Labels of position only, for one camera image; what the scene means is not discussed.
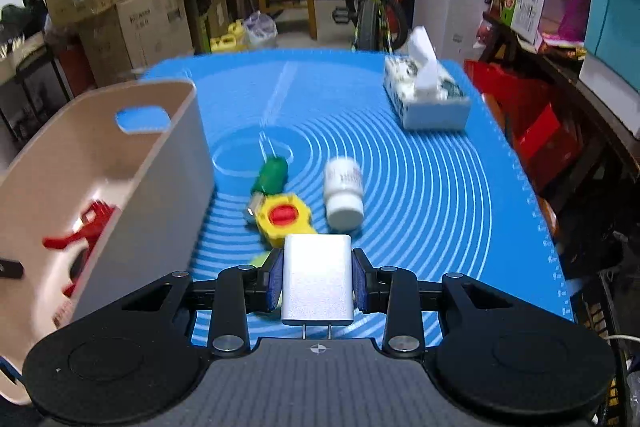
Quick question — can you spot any white power adapter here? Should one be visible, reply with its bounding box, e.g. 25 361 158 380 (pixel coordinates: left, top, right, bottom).
281 234 354 339

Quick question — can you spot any yellow red toy nut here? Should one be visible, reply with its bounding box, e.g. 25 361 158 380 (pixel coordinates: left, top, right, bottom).
255 194 316 248

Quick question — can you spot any white pill bottle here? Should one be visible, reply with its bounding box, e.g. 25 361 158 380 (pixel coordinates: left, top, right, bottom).
323 157 364 232

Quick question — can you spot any red clip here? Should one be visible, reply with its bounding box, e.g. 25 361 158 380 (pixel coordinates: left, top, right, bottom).
42 200 118 298

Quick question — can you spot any beige plastic storage basket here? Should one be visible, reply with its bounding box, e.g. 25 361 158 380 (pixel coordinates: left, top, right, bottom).
1 80 214 405

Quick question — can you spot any green round lid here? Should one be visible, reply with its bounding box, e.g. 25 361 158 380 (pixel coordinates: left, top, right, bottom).
250 251 271 269

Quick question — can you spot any blue silicone baking mat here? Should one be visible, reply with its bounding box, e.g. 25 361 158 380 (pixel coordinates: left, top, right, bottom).
145 50 573 319

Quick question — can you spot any white tissue pack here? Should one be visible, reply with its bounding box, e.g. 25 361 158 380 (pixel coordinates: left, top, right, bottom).
383 26 471 132

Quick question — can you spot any yellow plastic jug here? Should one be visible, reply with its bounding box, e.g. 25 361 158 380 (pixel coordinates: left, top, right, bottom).
209 20 247 53

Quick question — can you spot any clear plastic bag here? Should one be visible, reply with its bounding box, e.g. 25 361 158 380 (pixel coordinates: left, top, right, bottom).
243 11 278 50

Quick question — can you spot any stacked cardboard box lower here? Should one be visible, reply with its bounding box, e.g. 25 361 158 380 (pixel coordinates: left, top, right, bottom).
78 0 194 87

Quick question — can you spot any black metal shelf rack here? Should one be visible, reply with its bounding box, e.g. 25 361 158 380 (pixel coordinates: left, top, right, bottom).
1 32 74 148

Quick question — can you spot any green white carton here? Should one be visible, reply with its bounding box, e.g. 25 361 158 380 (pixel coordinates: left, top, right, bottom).
501 0 546 44

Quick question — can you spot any teal storage bin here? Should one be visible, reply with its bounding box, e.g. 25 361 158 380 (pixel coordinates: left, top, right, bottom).
585 0 640 91

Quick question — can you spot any green handled tool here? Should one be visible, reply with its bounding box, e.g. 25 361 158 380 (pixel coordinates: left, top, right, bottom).
244 131 288 223

